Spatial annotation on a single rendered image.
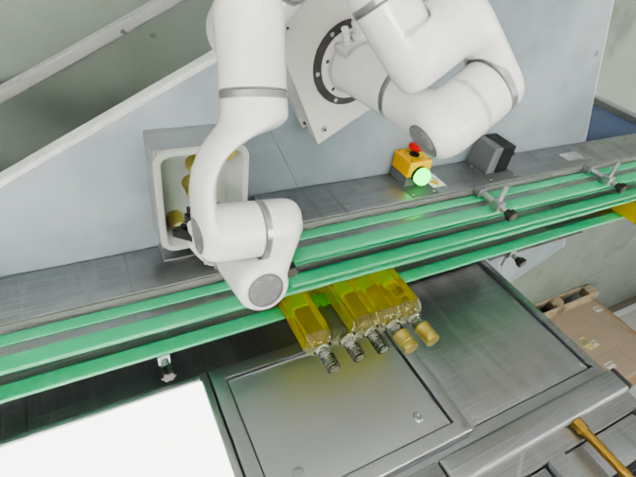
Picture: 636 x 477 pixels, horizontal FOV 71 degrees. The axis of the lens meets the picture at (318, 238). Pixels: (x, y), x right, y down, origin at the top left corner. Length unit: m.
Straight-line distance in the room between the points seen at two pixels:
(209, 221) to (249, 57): 0.19
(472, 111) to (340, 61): 0.28
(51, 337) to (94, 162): 0.32
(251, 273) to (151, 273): 0.42
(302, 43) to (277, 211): 0.36
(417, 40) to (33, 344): 0.79
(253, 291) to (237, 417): 0.43
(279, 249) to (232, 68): 0.22
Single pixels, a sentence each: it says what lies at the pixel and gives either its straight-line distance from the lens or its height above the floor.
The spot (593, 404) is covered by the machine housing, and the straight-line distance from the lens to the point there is 1.29.
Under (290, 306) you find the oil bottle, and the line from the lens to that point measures 0.96.
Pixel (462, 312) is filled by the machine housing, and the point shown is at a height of 1.03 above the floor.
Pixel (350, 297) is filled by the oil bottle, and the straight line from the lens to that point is 0.99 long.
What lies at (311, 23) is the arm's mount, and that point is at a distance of 0.83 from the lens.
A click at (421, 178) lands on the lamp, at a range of 1.14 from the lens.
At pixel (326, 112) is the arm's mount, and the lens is 0.91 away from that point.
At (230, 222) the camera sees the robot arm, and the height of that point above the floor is 1.13.
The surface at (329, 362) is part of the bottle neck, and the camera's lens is 0.90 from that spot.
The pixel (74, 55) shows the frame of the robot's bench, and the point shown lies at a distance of 1.42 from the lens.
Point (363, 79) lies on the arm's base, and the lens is 0.79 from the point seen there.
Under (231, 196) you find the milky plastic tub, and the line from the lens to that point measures 0.97.
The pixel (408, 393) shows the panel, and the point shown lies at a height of 1.19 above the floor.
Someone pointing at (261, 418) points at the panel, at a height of 1.12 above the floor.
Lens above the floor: 1.54
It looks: 41 degrees down
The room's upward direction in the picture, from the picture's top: 143 degrees clockwise
